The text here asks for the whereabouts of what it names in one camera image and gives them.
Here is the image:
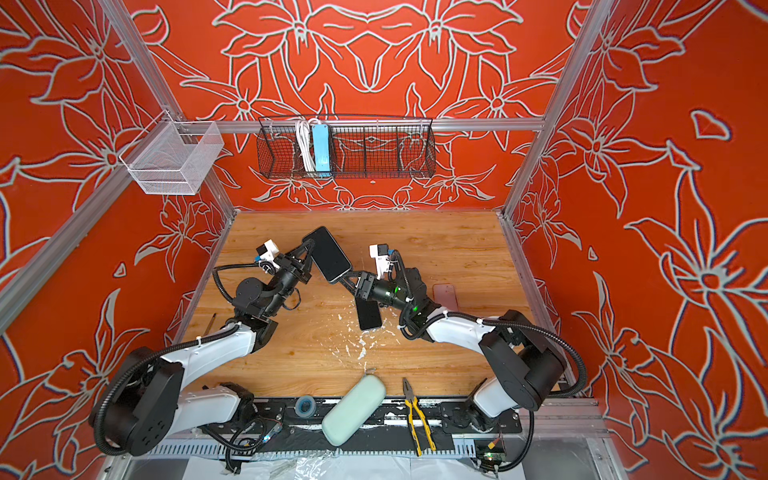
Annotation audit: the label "light blue box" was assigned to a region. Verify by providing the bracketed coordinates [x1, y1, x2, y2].
[312, 123, 331, 176]

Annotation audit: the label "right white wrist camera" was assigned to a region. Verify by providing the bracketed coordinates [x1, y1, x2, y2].
[369, 244, 392, 279]

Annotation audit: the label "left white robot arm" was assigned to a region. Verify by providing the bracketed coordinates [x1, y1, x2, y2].
[88, 240, 315, 456]

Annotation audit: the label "black wire wall basket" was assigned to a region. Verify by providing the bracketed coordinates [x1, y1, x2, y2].
[256, 114, 437, 180]

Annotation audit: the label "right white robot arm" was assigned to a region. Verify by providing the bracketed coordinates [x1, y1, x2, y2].
[342, 250, 587, 419]

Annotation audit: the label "mint green glasses case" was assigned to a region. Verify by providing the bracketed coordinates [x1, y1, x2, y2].
[321, 375, 386, 447]

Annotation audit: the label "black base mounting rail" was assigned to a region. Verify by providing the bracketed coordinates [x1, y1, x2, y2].
[200, 396, 523, 460]

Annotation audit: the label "clear plastic wall bin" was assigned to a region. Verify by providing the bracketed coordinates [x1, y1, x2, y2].
[120, 121, 224, 196]

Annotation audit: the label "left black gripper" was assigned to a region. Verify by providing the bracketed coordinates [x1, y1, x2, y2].
[265, 242, 314, 319]

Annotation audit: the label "blue tape roll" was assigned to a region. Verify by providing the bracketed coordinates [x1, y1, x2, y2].
[294, 395, 317, 419]

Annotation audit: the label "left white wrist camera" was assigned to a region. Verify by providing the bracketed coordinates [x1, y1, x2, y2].
[254, 240, 280, 271]

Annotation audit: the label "pink phone case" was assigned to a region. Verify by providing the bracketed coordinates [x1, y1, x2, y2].
[433, 283, 460, 311]

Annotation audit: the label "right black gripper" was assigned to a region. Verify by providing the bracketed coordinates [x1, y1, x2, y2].
[336, 272, 416, 317]

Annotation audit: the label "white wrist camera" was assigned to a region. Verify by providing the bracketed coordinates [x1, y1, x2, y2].
[254, 240, 280, 271]
[369, 244, 392, 279]

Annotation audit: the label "yellow handled pliers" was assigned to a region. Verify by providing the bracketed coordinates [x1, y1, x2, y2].
[402, 378, 437, 457]

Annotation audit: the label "green circuit board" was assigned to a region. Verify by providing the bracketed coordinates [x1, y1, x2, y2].
[476, 440, 507, 465]

